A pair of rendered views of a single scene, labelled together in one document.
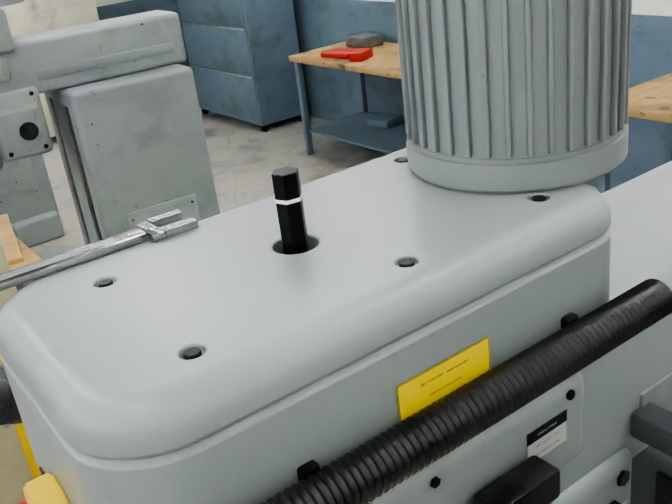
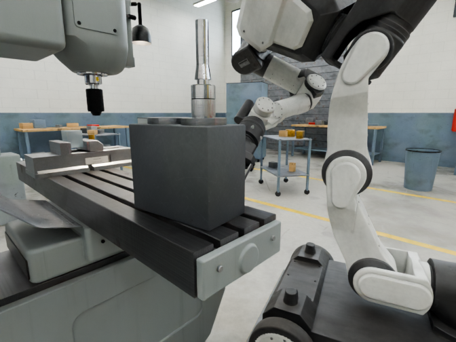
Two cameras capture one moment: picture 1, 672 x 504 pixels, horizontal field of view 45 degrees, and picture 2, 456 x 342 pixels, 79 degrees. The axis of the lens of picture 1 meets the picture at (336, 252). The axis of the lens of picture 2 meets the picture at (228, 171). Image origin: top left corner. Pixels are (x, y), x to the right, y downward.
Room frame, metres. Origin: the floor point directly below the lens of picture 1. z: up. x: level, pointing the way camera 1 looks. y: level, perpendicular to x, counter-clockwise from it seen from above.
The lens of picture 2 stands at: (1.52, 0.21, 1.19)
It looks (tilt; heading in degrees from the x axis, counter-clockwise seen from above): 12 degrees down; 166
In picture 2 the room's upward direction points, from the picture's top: straight up
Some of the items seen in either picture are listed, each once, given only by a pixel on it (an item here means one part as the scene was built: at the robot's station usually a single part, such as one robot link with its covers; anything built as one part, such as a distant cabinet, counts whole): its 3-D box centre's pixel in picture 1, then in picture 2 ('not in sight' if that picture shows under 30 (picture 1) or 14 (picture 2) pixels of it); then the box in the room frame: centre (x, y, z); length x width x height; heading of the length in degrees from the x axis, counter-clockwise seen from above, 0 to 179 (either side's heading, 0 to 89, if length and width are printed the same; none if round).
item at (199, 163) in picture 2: not in sight; (186, 165); (0.94, 0.27, 1.09); 0.22 x 0.12 x 0.20; 40
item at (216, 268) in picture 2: not in sight; (102, 190); (0.57, 0.02, 0.95); 1.24 x 0.23 x 0.08; 33
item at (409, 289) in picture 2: not in sight; (388, 274); (0.85, 0.92, 0.68); 0.21 x 0.20 x 0.13; 50
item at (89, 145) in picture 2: not in sight; (89, 144); (0.35, -0.05, 1.08); 0.12 x 0.06 x 0.04; 33
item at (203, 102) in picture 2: not in sight; (203, 104); (0.97, 0.30, 1.21); 0.05 x 0.05 x 0.05
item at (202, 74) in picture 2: not in sight; (202, 53); (0.97, 0.30, 1.30); 0.03 x 0.03 x 0.11
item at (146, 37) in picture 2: not in sight; (140, 34); (0.37, 0.17, 1.48); 0.07 x 0.07 x 0.06
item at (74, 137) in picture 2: not in sight; (72, 138); (0.38, -0.10, 1.10); 0.06 x 0.05 x 0.06; 33
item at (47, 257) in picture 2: not in sight; (106, 220); (0.58, 0.03, 0.85); 0.50 x 0.35 x 0.12; 123
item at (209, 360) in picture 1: (323, 324); not in sight; (0.59, 0.02, 1.81); 0.47 x 0.26 x 0.16; 123
